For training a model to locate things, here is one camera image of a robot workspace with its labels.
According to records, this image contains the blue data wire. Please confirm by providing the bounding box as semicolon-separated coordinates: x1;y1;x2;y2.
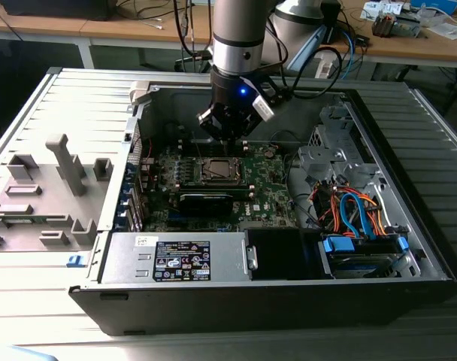
340;192;380;238

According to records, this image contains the orange power wire bundle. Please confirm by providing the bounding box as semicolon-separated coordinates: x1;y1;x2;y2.
310;184;389;238

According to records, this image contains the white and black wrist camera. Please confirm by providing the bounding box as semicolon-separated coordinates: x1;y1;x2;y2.
250;93;277;122

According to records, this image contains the pale blue object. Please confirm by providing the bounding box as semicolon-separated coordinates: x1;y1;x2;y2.
8;344;64;361

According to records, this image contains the wooden desk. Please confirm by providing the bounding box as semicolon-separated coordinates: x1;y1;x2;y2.
0;0;214;71
318;0;457;82

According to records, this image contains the black graphics card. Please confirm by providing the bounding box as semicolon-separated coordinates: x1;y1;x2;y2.
177;191;233;218

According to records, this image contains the black and grey PC case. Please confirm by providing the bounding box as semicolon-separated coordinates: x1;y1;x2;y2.
68;77;457;337

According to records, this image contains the silver power supply unit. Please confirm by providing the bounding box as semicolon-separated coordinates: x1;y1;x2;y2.
98;231;259;285

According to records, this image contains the black box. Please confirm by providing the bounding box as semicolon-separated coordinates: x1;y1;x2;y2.
0;0;117;22

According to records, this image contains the green motherboard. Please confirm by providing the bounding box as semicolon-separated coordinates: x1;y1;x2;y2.
140;142;301;232

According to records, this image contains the CPU cooler heat sink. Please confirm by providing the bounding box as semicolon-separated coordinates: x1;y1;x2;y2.
371;10;422;38

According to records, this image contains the blue box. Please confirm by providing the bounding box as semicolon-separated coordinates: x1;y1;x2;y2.
409;0;457;15

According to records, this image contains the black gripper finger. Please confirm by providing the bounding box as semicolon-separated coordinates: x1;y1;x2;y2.
232;110;268;155
196;103;234;155

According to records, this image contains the grey parts rack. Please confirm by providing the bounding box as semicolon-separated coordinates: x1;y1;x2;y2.
0;133;113;253

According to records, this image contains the metal disk bay cage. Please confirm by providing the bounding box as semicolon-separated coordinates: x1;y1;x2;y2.
298;105;380;189

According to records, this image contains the metal locking lever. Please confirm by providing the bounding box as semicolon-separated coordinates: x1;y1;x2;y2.
192;131;204;161

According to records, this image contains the silver CPU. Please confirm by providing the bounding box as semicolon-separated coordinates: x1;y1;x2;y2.
208;159;239;178

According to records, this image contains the hard disk in blue carrier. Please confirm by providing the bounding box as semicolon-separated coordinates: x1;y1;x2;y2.
318;235;410;279

